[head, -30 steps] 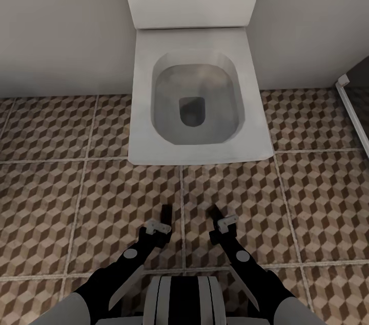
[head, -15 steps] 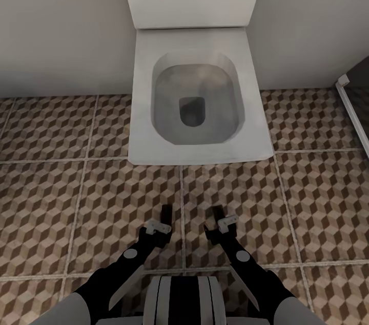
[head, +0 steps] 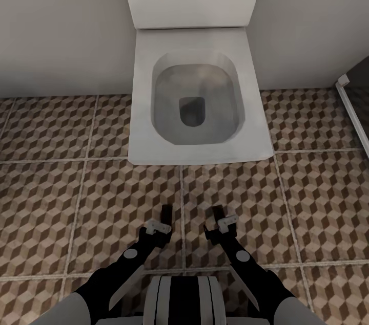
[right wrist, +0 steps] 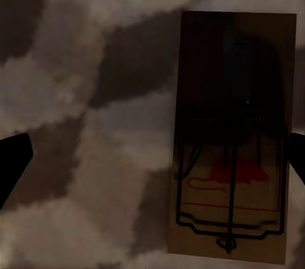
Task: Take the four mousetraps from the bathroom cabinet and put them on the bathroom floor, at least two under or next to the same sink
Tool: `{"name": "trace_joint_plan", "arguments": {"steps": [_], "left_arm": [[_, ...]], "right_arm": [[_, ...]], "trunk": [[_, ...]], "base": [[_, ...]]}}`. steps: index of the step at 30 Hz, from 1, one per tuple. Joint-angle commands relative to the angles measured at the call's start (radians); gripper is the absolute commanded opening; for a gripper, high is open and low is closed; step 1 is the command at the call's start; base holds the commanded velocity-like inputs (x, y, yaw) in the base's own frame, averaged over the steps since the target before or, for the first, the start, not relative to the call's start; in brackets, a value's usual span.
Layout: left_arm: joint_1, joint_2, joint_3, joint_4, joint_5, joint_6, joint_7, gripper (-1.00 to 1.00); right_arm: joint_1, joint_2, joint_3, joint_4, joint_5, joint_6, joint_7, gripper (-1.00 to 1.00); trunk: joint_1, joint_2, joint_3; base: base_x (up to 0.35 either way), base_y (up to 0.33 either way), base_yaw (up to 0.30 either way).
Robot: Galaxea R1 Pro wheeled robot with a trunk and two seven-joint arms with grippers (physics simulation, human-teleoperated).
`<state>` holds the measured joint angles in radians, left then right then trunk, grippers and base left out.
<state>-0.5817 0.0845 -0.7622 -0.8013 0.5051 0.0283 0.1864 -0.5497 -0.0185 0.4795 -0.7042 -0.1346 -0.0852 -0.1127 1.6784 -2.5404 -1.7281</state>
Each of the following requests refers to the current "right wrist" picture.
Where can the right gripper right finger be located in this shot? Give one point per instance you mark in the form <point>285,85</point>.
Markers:
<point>295,153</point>

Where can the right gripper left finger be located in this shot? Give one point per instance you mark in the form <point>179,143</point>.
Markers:
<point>15,154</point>

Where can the mousetrap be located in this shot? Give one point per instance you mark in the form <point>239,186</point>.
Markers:
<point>230,175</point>

